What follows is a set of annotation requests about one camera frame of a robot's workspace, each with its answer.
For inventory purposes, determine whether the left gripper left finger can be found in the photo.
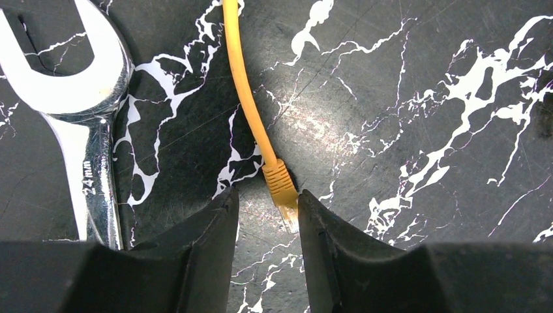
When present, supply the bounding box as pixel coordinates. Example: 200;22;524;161
1;188;239;312

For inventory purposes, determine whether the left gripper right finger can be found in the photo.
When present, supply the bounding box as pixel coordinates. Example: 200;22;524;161
299;190;552;312

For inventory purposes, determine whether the orange ethernet cable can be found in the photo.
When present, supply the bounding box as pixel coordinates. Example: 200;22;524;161
222;0;301;235

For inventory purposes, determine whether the silver open-end wrench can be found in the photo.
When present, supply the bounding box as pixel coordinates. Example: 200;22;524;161
1;1;132;250

